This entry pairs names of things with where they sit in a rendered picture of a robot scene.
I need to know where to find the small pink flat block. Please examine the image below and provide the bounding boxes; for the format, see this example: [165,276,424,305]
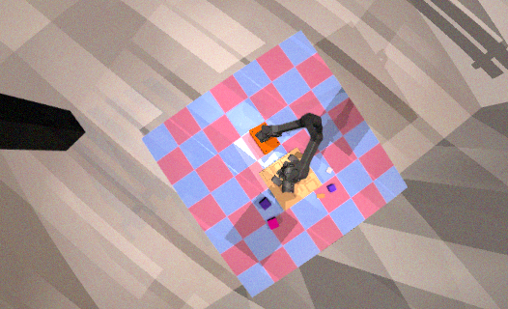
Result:
[268,216,280,230]

